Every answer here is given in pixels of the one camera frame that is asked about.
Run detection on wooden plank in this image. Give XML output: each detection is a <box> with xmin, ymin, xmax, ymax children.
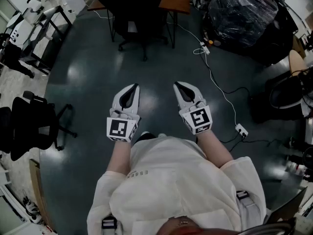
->
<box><xmin>28</xmin><ymin>158</ymin><xmax>55</xmax><ymax>231</ymax></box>

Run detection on black metal frame table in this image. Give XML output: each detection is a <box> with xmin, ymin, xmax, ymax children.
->
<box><xmin>9</xmin><ymin>4</ymin><xmax>73</xmax><ymax>76</ymax></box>

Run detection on person's right forearm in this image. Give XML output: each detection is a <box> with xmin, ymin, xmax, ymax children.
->
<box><xmin>196</xmin><ymin>130</ymin><xmax>235</xmax><ymax>169</ymax></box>

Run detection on grey left harness strap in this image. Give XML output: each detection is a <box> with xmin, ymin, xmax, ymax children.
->
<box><xmin>101</xmin><ymin>215</ymin><xmax>118</xmax><ymax>230</ymax></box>

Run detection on person's left forearm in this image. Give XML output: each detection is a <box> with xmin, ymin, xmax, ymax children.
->
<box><xmin>107</xmin><ymin>139</ymin><xmax>133</xmax><ymax>175</ymax></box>

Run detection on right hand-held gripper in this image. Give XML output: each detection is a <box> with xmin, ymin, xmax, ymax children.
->
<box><xmin>173</xmin><ymin>81</ymin><xmax>213</xmax><ymax>136</ymax></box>

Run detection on white power strip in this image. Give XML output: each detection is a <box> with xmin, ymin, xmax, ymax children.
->
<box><xmin>235</xmin><ymin>123</ymin><xmax>249</xmax><ymax>137</ymax></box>
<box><xmin>200</xmin><ymin>41</ymin><xmax>211</xmax><ymax>56</ymax></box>

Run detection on grey harness strap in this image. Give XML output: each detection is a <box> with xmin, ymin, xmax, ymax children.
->
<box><xmin>235</xmin><ymin>190</ymin><xmax>258</xmax><ymax>211</ymax></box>
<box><xmin>101</xmin><ymin>215</ymin><xmax>118</xmax><ymax>230</ymax></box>

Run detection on black office chair with armrests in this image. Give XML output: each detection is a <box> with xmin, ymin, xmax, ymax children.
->
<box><xmin>0</xmin><ymin>90</ymin><xmax>78</xmax><ymax>162</ymax></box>

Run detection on person's neck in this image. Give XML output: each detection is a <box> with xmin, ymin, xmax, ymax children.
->
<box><xmin>158</xmin><ymin>216</ymin><xmax>206</xmax><ymax>235</ymax></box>

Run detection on grey head mount rim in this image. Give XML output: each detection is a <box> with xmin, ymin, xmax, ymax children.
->
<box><xmin>221</xmin><ymin>221</ymin><xmax>296</xmax><ymax>235</ymax></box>

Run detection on plastic-wrapped black pallet load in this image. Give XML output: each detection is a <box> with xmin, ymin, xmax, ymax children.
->
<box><xmin>201</xmin><ymin>0</ymin><xmax>298</xmax><ymax>66</ymax></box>

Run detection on black plug cable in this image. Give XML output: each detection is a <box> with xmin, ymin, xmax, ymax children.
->
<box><xmin>219</xmin><ymin>133</ymin><xmax>278</xmax><ymax>154</ymax></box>

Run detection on black floor cable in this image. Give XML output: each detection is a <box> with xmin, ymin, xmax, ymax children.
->
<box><xmin>204</xmin><ymin>54</ymin><xmax>252</xmax><ymax>102</ymax></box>

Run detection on long white power cable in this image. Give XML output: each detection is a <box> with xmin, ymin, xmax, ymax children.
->
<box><xmin>167</xmin><ymin>21</ymin><xmax>238</xmax><ymax>127</ymax></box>

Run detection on thin white cable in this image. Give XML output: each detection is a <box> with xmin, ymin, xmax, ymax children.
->
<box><xmin>92</xmin><ymin>8</ymin><xmax>114</xmax><ymax>20</ymax></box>

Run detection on black mesh office chair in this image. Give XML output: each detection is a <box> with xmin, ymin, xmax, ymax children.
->
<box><xmin>94</xmin><ymin>0</ymin><xmax>170</xmax><ymax>62</ymax></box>

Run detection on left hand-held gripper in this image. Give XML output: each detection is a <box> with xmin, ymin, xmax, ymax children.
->
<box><xmin>106</xmin><ymin>83</ymin><xmax>141</xmax><ymax>143</ymax></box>

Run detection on person's white shirt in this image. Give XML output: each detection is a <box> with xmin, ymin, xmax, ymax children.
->
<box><xmin>86</xmin><ymin>135</ymin><xmax>267</xmax><ymax>233</ymax></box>

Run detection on black flat monitor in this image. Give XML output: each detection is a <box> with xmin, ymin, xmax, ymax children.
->
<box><xmin>265</xmin><ymin>186</ymin><xmax>309</xmax><ymax>225</ymax></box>

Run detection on black round chair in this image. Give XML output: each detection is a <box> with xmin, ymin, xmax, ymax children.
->
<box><xmin>266</xmin><ymin>70</ymin><xmax>310</xmax><ymax>110</ymax></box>

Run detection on light wooden round table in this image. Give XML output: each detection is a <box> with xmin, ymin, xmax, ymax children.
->
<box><xmin>288</xmin><ymin>49</ymin><xmax>307</xmax><ymax>76</ymax></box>

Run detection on person's black trousers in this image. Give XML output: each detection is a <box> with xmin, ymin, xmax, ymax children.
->
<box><xmin>134</xmin><ymin>133</ymin><xmax>157</xmax><ymax>145</ymax></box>

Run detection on grey right harness strap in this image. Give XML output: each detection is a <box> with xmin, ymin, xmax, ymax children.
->
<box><xmin>235</xmin><ymin>190</ymin><xmax>258</xmax><ymax>211</ymax></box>

